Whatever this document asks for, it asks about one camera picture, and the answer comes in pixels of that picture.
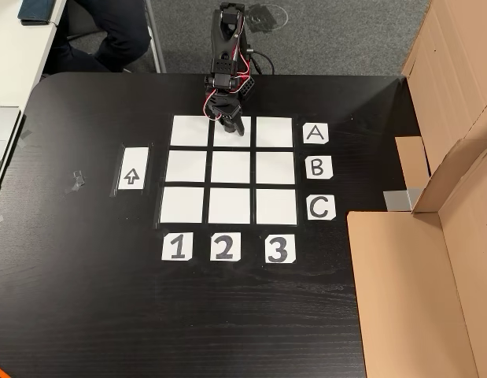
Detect white paper grid square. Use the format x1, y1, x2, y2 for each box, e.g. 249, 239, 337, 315
210, 150, 252, 184
160, 187, 205, 224
256, 117, 293, 148
213, 116, 253, 148
255, 151, 296, 185
208, 187, 252, 225
256, 189, 298, 226
170, 115, 211, 146
164, 150, 208, 183

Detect paper label letter A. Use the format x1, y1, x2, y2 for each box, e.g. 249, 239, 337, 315
303, 123, 330, 146

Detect paper label letter B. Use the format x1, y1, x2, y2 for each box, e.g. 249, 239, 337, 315
305, 155, 334, 180

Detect white arrow paper sheet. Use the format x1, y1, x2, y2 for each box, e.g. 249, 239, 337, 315
118, 147, 150, 191

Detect black tape floor mark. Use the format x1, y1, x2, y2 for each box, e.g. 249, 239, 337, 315
245, 2, 288, 35

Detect grey metal desk leg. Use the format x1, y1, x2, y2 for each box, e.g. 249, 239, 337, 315
143, 0, 168, 74

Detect paper label letter C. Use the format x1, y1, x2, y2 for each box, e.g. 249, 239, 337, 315
306, 195, 337, 221

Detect paper label number 2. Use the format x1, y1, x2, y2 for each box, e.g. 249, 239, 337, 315
209, 232, 242, 261

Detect paper label number 3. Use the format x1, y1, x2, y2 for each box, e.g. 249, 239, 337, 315
264, 234, 297, 264

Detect paper label number 1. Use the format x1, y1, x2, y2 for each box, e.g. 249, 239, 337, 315
161, 232, 194, 261

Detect person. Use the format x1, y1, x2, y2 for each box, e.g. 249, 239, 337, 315
42, 0, 152, 74

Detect crumpled grey tape scrap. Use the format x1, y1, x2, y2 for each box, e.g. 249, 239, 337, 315
64, 169, 87, 195

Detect dark blue case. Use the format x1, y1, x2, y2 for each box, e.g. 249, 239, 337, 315
17, 0, 57, 27

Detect white desk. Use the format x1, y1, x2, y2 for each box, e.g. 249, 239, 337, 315
0, 0, 67, 108

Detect large brown cardboard panel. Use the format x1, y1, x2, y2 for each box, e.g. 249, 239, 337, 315
395, 0, 487, 214
347, 139, 487, 378

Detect red white servo cable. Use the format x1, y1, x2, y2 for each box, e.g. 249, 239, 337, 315
202, 37, 253, 120

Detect black power cable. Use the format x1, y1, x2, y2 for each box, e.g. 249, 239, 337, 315
250, 50, 276, 76

